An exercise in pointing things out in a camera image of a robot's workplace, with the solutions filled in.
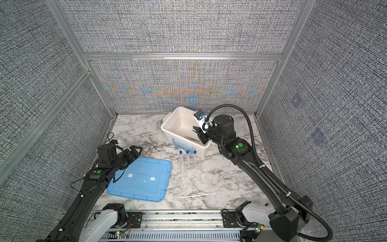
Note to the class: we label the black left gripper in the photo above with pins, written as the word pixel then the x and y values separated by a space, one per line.
pixel 131 157

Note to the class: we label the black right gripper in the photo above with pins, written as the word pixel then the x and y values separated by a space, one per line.
pixel 204 138

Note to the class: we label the thin metal tweezers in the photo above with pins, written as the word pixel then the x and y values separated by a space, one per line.
pixel 191 139

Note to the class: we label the test tube blue cap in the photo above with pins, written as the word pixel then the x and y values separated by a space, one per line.
pixel 187 160
pixel 194 158
pixel 181 160

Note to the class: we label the white plastic storage bin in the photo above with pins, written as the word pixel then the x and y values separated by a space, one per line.
pixel 178 124

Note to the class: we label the blue plastic bin lid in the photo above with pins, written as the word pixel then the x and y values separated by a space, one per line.
pixel 145 179

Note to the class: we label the clear test tube rack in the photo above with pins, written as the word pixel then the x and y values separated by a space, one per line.
pixel 199 164

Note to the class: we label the white plastic pipette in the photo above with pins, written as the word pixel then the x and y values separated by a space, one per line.
pixel 195 196

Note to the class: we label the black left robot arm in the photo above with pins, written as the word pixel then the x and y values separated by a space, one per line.
pixel 70 227

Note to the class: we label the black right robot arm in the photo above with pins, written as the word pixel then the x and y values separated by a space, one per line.
pixel 291 211

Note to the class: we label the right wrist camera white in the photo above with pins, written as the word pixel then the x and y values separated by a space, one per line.
pixel 201 120

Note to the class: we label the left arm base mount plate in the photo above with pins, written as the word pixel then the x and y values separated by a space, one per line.
pixel 132 220

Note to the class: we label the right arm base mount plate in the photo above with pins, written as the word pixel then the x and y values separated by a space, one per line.
pixel 233 219

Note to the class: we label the aluminium front rail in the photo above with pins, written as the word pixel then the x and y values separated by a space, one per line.
pixel 172 226

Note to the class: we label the aluminium enclosure frame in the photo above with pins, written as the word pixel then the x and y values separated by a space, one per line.
pixel 74 72

